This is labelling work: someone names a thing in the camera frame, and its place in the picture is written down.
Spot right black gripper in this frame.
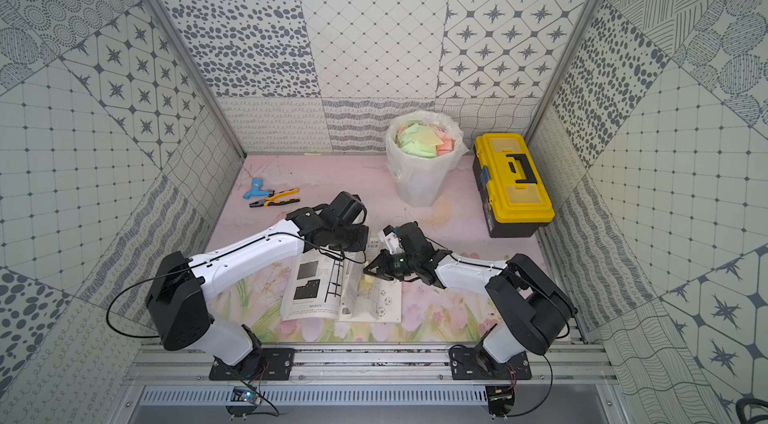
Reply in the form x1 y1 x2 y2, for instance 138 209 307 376
362 249 418 282

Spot sketch tutorial book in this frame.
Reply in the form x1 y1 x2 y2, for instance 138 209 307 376
280 239 402 324

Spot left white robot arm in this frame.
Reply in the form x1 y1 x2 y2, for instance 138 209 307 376
136 191 368 370

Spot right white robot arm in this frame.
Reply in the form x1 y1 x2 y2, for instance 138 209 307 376
365 222 577 366

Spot yellow black pliers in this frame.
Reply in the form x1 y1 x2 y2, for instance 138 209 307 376
249 188 300 208

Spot floral pink table mat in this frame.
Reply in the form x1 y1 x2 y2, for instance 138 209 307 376
207 155 547 343

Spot blue plastic faucet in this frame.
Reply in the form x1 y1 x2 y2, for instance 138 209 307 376
243 178 274 201

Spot white trash bin with liner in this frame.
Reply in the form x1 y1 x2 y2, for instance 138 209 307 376
384 111 468 208

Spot yellow black toolbox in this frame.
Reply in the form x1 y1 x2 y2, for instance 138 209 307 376
473 133 555 238

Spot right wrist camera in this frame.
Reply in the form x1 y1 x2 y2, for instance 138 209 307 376
378 226 403 255

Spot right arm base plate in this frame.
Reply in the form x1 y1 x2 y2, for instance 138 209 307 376
448 344 532 381

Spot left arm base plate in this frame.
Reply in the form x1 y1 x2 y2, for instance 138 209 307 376
208 347 296 382

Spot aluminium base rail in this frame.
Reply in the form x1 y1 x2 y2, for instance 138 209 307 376
126 343 618 385

